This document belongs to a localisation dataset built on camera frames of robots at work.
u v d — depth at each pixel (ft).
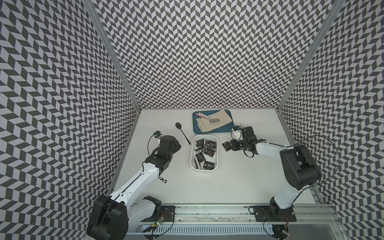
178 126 3.55
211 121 3.63
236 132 2.88
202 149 3.02
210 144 3.07
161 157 2.06
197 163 2.83
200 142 3.15
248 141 2.46
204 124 3.57
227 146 3.12
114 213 1.26
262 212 2.42
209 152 3.00
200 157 2.94
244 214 2.47
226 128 3.40
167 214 2.37
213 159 2.97
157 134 2.38
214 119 3.58
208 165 2.84
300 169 1.56
